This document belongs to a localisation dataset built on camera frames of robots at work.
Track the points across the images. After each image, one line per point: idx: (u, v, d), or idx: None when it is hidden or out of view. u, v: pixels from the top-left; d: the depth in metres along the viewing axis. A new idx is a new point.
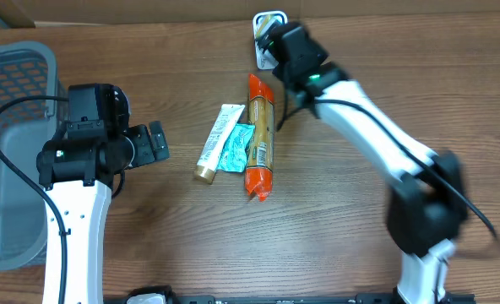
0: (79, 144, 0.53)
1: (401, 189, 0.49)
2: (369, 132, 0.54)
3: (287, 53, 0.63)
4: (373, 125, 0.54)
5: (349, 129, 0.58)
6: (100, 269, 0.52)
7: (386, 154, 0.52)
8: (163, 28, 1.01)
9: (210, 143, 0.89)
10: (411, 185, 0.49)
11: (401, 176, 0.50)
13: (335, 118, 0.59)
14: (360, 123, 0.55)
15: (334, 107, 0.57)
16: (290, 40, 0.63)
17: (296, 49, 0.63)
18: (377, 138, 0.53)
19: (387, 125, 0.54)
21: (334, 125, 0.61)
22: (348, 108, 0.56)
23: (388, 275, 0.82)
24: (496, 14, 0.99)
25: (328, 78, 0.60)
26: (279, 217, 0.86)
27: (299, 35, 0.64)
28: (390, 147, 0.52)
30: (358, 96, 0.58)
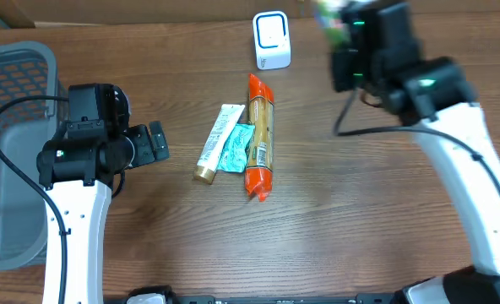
0: (80, 144, 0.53)
1: None
2: (483, 198, 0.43)
3: (383, 40, 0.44)
4: (492, 189, 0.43)
5: (451, 176, 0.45)
6: (100, 269, 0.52)
7: (496, 236, 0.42)
8: (163, 28, 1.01)
9: (210, 143, 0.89)
10: None
11: None
13: (437, 154, 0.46)
14: (473, 181, 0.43)
15: (445, 147, 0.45)
16: (392, 18, 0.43)
17: (402, 30, 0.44)
18: (489, 208, 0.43)
19: None
21: (429, 153, 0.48)
22: (465, 158, 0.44)
23: (388, 275, 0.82)
24: (496, 14, 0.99)
25: (442, 78, 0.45)
26: (279, 218, 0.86)
27: (402, 14, 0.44)
28: None
30: (480, 139, 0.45)
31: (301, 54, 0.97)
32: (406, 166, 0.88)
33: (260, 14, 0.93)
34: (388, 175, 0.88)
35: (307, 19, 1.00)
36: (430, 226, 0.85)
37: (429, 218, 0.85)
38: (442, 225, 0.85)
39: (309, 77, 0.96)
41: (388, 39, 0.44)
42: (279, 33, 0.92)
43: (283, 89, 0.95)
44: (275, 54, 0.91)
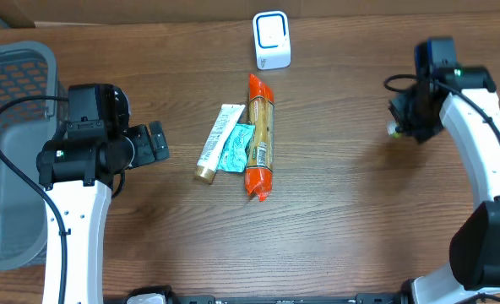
0: (80, 144, 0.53)
1: (492, 210, 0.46)
2: (486, 146, 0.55)
3: (429, 56, 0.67)
4: (495, 142, 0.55)
5: (464, 136, 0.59)
6: (100, 269, 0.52)
7: (493, 173, 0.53)
8: (163, 28, 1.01)
9: (210, 143, 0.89)
10: None
11: (497, 204, 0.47)
13: (457, 122, 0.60)
14: (480, 134, 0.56)
15: (460, 109, 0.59)
16: (437, 44, 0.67)
17: (442, 54, 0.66)
18: (490, 154, 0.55)
19: None
21: (450, 124, 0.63)
22: (476, 120, 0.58)
23: (388, 276, 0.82)
24: (497, 14, 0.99)
25: (471, 78, 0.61)
26: (279, 217, 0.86)
27: (445, 44, 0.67)
28: (499, 167, 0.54)
30: (493, 111, 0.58)
31: (301, 54, 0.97)
32: (406, 166, 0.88)
33: (260, 14, 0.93)
34: (388, 175, 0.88)
35: (307, 19, 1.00)
36: (430, 226, 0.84)
37: (429, 219, 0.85)
38: (442, 225, 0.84)
39: (309, 77, 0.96)
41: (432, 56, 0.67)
42: (279, 32, 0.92)
43: (283, 89, 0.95)
44: (275, 54, 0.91)
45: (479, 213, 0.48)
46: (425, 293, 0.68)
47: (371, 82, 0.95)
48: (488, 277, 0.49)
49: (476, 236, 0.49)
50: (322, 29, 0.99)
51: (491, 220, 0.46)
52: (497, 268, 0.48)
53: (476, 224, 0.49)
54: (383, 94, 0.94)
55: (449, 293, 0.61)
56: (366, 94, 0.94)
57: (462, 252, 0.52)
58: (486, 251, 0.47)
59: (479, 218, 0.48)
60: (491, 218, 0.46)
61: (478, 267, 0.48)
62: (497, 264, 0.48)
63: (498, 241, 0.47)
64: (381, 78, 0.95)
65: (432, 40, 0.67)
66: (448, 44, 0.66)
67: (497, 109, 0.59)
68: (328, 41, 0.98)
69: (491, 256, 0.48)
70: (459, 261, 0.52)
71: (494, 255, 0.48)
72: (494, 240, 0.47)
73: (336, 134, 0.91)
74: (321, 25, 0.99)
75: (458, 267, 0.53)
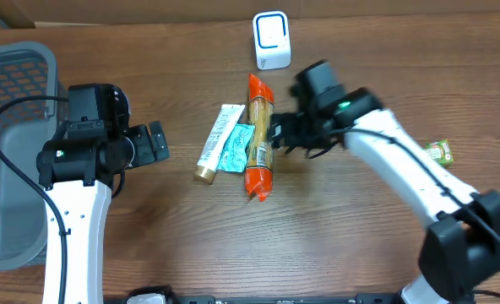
0: (80, 144, 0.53)
1: (441, 232, 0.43)
2: (403, 164, 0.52)
3: (312, 89, 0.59)
4: (412, 163, 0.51)
5: (380, 162, 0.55)
6: (100, 269, 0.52)
7: (424, 192, 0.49)
8: (163, 29, 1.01)
9: (210, 143, 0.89)
10: (452, 230, 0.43)
11: (441, 221, 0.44)
13: (366, 150, 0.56)
14: (391, 153, 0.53)
15: (366, 139, 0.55)
16: (317, 75, 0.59)
17: (323, 82, 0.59)
18: (409, 170, 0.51)
19: (425, 160, 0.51)
21: (364, 158, 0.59)
22: (380, 140, 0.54)
23: (388, 275, 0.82)
24: (496, 14, 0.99)
25: (358, 106, 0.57)
26: (279, 218, 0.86)
27: (323, 71, 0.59)
28: (425, 182, 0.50)
30: (394, 128, 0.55)
31: (301, 54, 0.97)
32: None
33: (260, 14, 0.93)
34: None
35: (308, 19, 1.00)
36: None
37: None
38: None
39: None
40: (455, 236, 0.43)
41: (314, 88, 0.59)
42: (279, 33, 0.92)
43: (283, 89, 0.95)
44: (275, 54, 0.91)
45: (427, 239, 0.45)
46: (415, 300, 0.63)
47: (371, 82, 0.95)
48: (465, 286, 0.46)
49: (437, 258, 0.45)
50: (322, 29, 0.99)
51: (443, 243, 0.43)
52: (468, 276, 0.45)
53: (431, 246, 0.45)
54: (383, 94, 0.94)
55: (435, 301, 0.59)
56: None
57: (430, 273, 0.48)
58: (453, 268, 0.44)
59: (432, 243, 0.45)
60: (444, 241, 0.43)
61: (453, 284, 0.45)
62: (469, 273, 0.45)
63: (459, 252, 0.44)
64: (381, 78, 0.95)
65: (311, 71, 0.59)
66: (323, 69, 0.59)
67: (388, 117, 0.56)
68: (328, 41, 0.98)
69: (460, 268, 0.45)
70: (434, 279, 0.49)
71: (462, 268, 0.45)
72: (454, 257, 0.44)
73: None
74: (321, 25, 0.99)
75: (432, 284, 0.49)
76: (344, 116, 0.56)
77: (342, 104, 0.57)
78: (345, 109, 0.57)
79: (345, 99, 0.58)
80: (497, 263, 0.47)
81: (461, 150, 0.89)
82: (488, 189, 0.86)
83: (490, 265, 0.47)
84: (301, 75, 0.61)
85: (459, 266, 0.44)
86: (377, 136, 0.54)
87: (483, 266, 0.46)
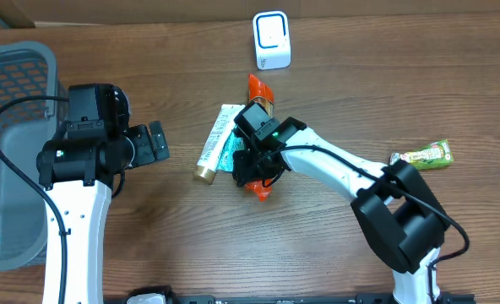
0: (80, 144, 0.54)
1: (361, 205, 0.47)
2: (327, 163, 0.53)
3: (249, 127, 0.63)
4: (334, 160, 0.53)
5: (312, 170, 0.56)
6: (100, 269, 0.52)
7: (345, 181, 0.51)
8: (163, 29, 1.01)
9: (210, 143, 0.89)
10: (369, 200, 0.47)
11: (360, 196, 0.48)
13: (300, 162, 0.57)
14: (316, 157, 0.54)
15: (294, 153, 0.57)
16: (249, 116, 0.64)
17: (256, 120, 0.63)
18: (331, 166, 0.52)
19: (344, 154, 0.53)
21: (304, 172, 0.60)
22: (306, 151, 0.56)
23: (388, 275, 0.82)
24: (496, 14, 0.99)
25: (288, 135, 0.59)
26: (279, 218, 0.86)
27: (255, 111, 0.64)
28: (345, 170, 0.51)
30: (314, 138, 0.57)
31: (301, 54, 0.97)
32: None
33: (260, 14, 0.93)
34: None
35: (308, 19, 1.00)
36: None
37: None
38: None
39: (309, 78, 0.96)
40: (374, 203, 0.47)
41: (251, 127, 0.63)
42: (279, 33, 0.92)
43: (282, 89, 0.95)
44: (275, 54, 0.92)
45: (356, 216, 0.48)
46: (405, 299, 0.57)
47: (371, 82, 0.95)
48: (412, 252, 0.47)
49: (372, 231, 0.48)
50: (321, 29, 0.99)
51: (366, 213, 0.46)
52: (408, 242, 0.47)
53: (363, 223, 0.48)
54: (383, 94, 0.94)
55: (413, 285, 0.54)
56: (366, 94, 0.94)
57: (382, 252, 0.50)
58: (386, 236, 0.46)
59: (362, 219, 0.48)
60: (366, 212, 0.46)
61: (396, 252, 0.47)
62: (407, 239, 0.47)
63: (385, 221, 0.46)
64: (382, 78, 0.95)
65: (242, 114, 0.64)
66: (255, 108, 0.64)
67: (310, 132, 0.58)
68: (328, 41, 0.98)
69: (394, 235, 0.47)
70: (386, 256, 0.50)
71: (395, 235, 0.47)
72: (383, 226, 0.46)
73: (335, 135, 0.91)
74: (321, 25, 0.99)
75: (388, 262, 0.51)
76: (276, 144, 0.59)
77: (275, 133, 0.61)
78: (276, 138, 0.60)
79: (276, 129, 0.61)
80: (435, 226, 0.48)
81: (462, 150, 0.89)
82: (488, 188, 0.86)
83: (427, 227, 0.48)
84: (238, 118, 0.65)
85: (392, 231, 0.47)
86: (300, 148, 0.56)
87: (422, 230, 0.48)
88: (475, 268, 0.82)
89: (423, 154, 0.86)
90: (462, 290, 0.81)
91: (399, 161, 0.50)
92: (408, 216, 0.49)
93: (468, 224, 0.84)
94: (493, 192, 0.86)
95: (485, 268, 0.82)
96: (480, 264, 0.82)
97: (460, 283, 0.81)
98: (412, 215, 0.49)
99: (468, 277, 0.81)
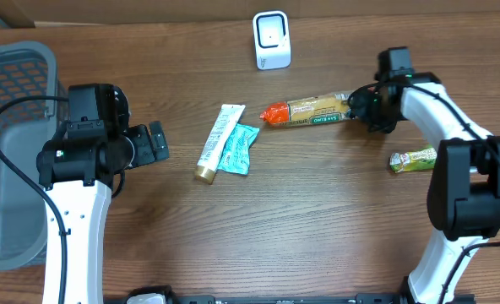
0: (81, 144, 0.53)
1: (449, 144, 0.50)
2: (438, 110, 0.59)
3: (390, 65, 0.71)
4: (446, 111, 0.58)
5: (421, 113, 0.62)
6: (100, 269, 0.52)
7: (447, 127, 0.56)
8: (163, 28, 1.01)
9: (210, 143, 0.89)
10: (460, 145, 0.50)
11: (453, 140, 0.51)
13: (414, 105, 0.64)
14: (432, 103, 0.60)
15: (416, 94, 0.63)
16: (396, 56, 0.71)
17: (400, 62, 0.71)
18: (442, 113, 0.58)
19: (459, 111, 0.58)
21: (411, 117, 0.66)
22: (427, 96, 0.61)
23: (388, 276, 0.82)
24: (497, 15, 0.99)
25: (421, 81, 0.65)
26: (279, 217, 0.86)
27: (403, 54, 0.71)
28: (452, 122, 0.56)
30: (442, 91, 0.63)
31: (301, 54, 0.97)
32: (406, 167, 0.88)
33: (260, 14, 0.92)
34: (388, 176, 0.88)
35: (308, 19, 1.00)
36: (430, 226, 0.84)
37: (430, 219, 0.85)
38: None
39: (309, 78, 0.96)
40: (461, 152, 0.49)
41: (392, 65, 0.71)
42: None
43: (283, 89, 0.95)
44: (275, 53, 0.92)
45: (438, 154, 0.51)
46: (418, 285, 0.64)
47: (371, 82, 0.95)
48: (461, 213, 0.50)
49: (442, 176, 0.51)
50: (322, 29, 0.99)
51: (448, 153, 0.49)
52: (464, 203, 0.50)
53: (438, 165, 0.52)
54: None
55: (437, 263, 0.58)
56: None
57: (435, 204, 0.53)
58: (451, 184, 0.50)
59: (440, 160, 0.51)
60: (449, 150, 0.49)
61: (450, 204, 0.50)
62: (465, 200, 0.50)
63: (458, 171, 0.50)
64: None
65: (391, 51, 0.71)
66: (404, 52, 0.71)
67: (441, 88, 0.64)
68: (328, 41, 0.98)
69: (458, 187, 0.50)
70: (435, 209, 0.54)
71: (459, 189, 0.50)
72: (453, 173, 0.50)
73: (336, 135, 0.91)
74: (321, 25, 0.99)
75: (435, 217, 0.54)
76: (406, 81, 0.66)
77: (410, 75, 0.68)
78: (409, 78, 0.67)
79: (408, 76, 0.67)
80: (498, 208, 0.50)
81: None
82: None
83: (490, 204, 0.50)
84: (384, 53, 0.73)
85: (457, 184, 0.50)
86: (426, 90, 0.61)
87: (486, 204, 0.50)
88: (475, 268, 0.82)
89: (423, 154, 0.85)
90: (462, 290, 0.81)
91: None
92: (480, 188, 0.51)
93: None
94: None
95: (485, 268, 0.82)
96: (480, 264, 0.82)
97: (460, 282, 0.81)
98: (485, 189, 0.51)
99: (468, 278, 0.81)
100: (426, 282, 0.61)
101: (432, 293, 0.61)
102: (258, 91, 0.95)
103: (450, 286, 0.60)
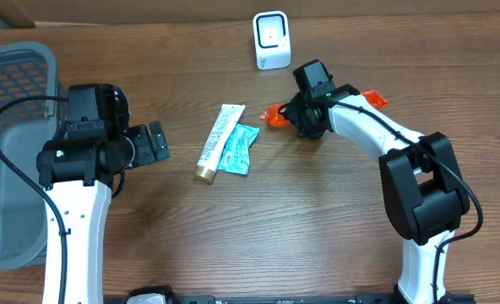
0: (80, 144, 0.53)
1: (388, 160, 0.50)
2: (366, 122, 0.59)
3: (307, 83, 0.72)
4: (373, 122, 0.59)
5: (352, 128, 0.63)
6: (100, 269, 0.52)
7: (380, 140, 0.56)
8: (163, 28, 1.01)
9: (210, 143, 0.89)
10: (398, 158, 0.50)
11: (388, 154, 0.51)
13: (343, 122, 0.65)
14: (358, 117, 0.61)
15: (343, 111, 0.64)
16: (311, 72, 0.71)
17: (316, 78, 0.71)
18: (371, 126, 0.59)
19: (384, 119, 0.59)
21: (345, 133, 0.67)
22: (352, 112, 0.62)
23: (388, 275, 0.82)
24: (496, 14, 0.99)
25: (340, 96, 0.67)
26: (279, 217, 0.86)
27: (316, 68, 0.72)
28: (382, 132, 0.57)
30: (363, 103, 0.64)
31: (301, 54, 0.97)
32: None
33: (260, 14, 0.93)
34: None
35: (307, 19, 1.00)
36: None
37: None
38: None
39: None
40: (400, 163, 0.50)
41: (309, 83, 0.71)
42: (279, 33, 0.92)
43: (282, 89, 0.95)
44: (275, 54, 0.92)
45: (382, 171, 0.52)
46: (409, 291, 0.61)
47: (371, 82, 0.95)
48: (422, 219, 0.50)
49: (393, 190, 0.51)
50: (322, 29, 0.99)
51: (391, 168, 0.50)
52: (422, 208, 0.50)
53: (386, 181, 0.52)
54: (383, 94, 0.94)
55: (418, 266, 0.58)
56: None
57: (396, 215, 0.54)
58: (404, 197, 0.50)
59: (386, 176, 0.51)
60: (391, 166, 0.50)
61: (409, 214, 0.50)
62: (422, 205, 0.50)
63: (406, 183, 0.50)
64: (381, 78, 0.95)
65: (304, 68, 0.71)
66: (317, 67, 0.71)
67: (362, 97, 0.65)
68: (328, 41, 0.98)
69: (411, 198, 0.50)
70: (398, 220, 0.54)
71: (413, 198, 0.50)
72: (402, 187, 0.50)
73: (335, 134, 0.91)
74: (321, 25, 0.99)
75: (400, 227, 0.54)
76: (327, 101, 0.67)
77: (329, 94, 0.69)
78: (329, 97, 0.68)
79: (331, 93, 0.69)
80: (454, 203, 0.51)
81: (462, 150, 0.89)
82: (488, 188, 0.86)
83: (444, 201, 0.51)
84: (299, 70, 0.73)
85: (409, 194, 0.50)
86: (349, 107, 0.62)
87: (442, 203, 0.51)
88: (475, 268, 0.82)
89: None
90: (462, 290, 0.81)
91: (437, 135, 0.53)
92: (430, 188, 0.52)
93: (467, 224, 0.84)
94: (493, 192, 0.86)
95: (485, 268, 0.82)
96: (480, 264, 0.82)
97: (460, 282, 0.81)
98: (435, 188, 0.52)
99: (468, 278, 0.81)
100: (415, 286, 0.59)
101: (426, 295, 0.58)
102: (257, 91, 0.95)
103: (440, 284, 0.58)
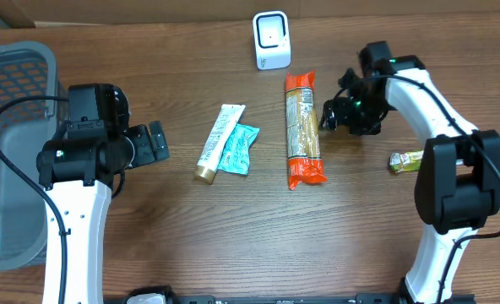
0: (80, 144, 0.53)
1: (436, 143, 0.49)
2: (423, 102, 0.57)
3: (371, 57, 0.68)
4: (432, 102, 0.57)
5: (406, 102, 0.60)
6: (100, 269, 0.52)
7: (432, 123, 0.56)
8: (163, 29, 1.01)
9: (210, 143, 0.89)
10: (447, 144, 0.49)
11: (438, 138, 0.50)
13: (397, 93, 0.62)
14: (417, 93, 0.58)
15: (401, 84, 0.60)
16: (377, 49, 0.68)
17: (382, 55, 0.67)
18: (427, 106, 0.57)
19: (442, 101, 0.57)
21: (394, 104, 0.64)
22: (411, 86, 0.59)
23: (388, 276, 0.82)
24: (497, 15, 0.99)
25: (404, 65, 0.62)
26: (279, 217, 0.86)
27: (382, 48, 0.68)
28: (437, 115, 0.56)
30: (422, 77, 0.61)
31: (301, 54, 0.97)
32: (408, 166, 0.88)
33: (260, 14, 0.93)
34: (388, 175, 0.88)
35: (308, 19, 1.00)
36: None
37: None
38: None
39: None
40: (448, 151, 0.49)
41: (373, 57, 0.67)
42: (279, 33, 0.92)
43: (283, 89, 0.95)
44: (275, 54, 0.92)
45: (424, 153, 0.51)
46: (415, 285, 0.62)
47: None
48: (449, 209, 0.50)
49: (429, 175, 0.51)
50: (322, 29, 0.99)
51: (437, 153, 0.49)
52: (452, 199, 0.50)
53: (426, 163, 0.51)
54: None
55: (430, 261, 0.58)
56: None
57: (423, 199, 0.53)
58: (438, 183, 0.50)
59: (427, 159, 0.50)
60: (437, 151, 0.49)
61: (438, 202, 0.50)
62: (453, 197, 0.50)
63: (445, 170, 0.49)
64: None
65: (369, 46, 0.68)
66: (384, 44, 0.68)
67: (423, 73, 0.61)
68: (328, 41, 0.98)
69: (444, 186, 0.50)
70: (422, 205, 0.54)
71: (446, 187, 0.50)
72: (440, 172, 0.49)
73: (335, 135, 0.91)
74: (321, 25, 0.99)
75: (423, 212, 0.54)
76: (389, 67, 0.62)
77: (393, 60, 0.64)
78: (393, 62, 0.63)
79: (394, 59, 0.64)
80: (485, 200, 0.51)
81: None
82: None
83: (476, 198, 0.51)
84: (364, 49, 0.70)
85: (444, 182, 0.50)
86: (409, 81, 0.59)
87: (473, 198, 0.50)
88: (475, 268, 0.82)
89: None
90: (462, 290, 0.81)
91: (491, 132, 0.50)
92: (466, 182, 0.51)
93: None
94: None
95: (485, 268, 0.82)
96: (480, 264, 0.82)
97: (460, 283, 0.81)
98: (470, 183, 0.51)
99: (468, 278, 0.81)
100: (421, 282, 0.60)
101: (432, 290, 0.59)
102: (258, 91, 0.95)
103: (447, 282, 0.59)
